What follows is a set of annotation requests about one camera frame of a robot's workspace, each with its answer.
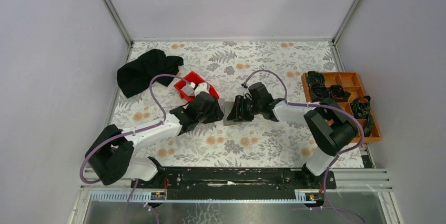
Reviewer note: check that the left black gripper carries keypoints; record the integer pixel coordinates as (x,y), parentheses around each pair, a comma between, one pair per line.
(216,114)

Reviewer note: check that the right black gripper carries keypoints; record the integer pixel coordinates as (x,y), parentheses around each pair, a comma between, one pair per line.
(235,114)

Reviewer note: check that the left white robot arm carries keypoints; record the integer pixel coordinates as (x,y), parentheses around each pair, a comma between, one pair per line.
(112,156)

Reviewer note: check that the grey card holder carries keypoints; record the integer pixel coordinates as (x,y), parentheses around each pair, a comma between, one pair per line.
(227,107)

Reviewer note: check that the floral table mat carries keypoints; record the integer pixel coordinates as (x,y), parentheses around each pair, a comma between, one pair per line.
(260,143)

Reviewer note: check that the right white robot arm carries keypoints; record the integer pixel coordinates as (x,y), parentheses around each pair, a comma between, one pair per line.
(331,127)

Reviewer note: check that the black cloth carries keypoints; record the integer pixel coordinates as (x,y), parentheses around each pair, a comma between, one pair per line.
(134,77)

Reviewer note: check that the rolled dark tie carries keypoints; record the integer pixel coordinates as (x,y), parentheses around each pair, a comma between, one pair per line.
(319,92)
(338,93)
(315,78)

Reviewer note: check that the wooden compartment tray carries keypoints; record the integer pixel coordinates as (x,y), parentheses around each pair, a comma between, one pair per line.
(351,82)

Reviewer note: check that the red plastic bin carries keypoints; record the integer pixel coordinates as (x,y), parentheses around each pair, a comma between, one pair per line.
(192,77)

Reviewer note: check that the unrolled dark tie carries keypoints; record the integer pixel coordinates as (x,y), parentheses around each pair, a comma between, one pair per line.
(361,109)

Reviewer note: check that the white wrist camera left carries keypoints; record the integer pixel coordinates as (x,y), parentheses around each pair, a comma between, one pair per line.
(203,87)

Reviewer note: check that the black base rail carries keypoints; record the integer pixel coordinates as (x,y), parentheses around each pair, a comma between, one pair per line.
(199,183)

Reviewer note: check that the cards in red bin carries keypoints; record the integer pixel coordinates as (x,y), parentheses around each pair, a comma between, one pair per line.
(189,90)

